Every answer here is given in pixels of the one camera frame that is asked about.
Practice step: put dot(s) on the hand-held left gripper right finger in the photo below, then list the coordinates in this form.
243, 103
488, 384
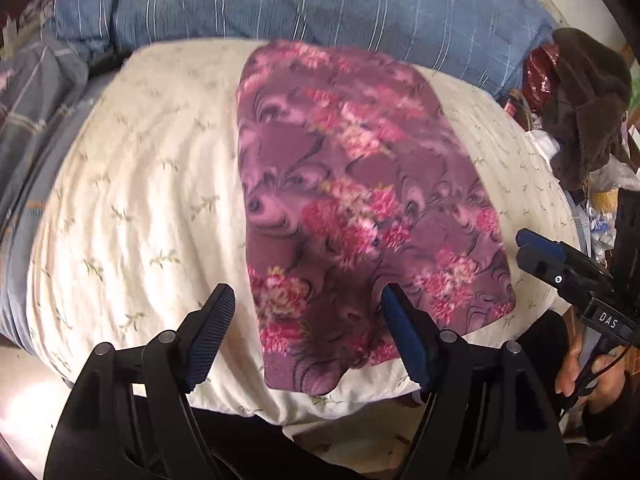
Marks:
407, 330

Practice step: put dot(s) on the person's right hand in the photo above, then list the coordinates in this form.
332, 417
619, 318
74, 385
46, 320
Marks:
607, 385

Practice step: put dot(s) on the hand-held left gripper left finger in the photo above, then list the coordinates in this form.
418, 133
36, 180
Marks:
212, 330

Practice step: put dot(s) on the brown fuzzy cloth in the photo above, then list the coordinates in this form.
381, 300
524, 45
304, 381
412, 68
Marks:
590, 90

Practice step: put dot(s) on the person's black pants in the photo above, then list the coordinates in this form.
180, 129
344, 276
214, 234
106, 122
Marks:
260, 455

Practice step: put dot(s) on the pile of plastic bags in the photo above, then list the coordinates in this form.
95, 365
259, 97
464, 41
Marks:
615, 175

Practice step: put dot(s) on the person's right forearm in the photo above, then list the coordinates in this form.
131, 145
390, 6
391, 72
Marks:
605, 425

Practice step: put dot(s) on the purple floral garment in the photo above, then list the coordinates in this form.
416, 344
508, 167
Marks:
350, 185

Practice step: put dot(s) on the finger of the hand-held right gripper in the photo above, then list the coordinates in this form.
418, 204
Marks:
537, 240
537, 262

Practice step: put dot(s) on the cream leaf-print pillow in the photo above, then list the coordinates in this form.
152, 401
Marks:
140, 185

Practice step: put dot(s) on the red packet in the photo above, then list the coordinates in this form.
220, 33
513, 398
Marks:
542, 72

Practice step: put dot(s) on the blue plaid pillow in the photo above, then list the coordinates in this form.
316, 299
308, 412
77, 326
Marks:
300, 0

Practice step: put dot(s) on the grey plaid cloth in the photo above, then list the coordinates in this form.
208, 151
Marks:
35, 110

